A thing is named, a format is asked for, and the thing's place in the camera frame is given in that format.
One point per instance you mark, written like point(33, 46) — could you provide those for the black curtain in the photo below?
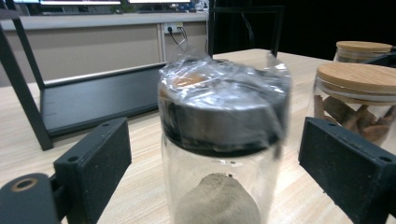
point(327, 21)

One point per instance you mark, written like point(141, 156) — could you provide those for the wide computer monitor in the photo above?
point(77, 2)

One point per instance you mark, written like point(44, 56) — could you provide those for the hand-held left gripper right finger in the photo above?
point(348, 168)

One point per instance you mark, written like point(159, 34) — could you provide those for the green plant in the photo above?
point(123, 7)

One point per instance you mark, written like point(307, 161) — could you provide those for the glass jar brown bark sticks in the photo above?
point(358, 77)

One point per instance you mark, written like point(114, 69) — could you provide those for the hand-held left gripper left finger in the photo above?
point(93, 168)

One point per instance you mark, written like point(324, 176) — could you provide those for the glass jar wooden lid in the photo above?
point(362, 46)

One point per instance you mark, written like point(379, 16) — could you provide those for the white wall power outlet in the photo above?
point(173, 28)

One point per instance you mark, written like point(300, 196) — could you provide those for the glass jar with plastic wrap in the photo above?
point(218, 130)

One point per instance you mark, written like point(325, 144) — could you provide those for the beige office desk partition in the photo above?
point(93, 43)

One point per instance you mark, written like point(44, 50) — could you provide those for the black metal shelf rack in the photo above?
point(93, 99)

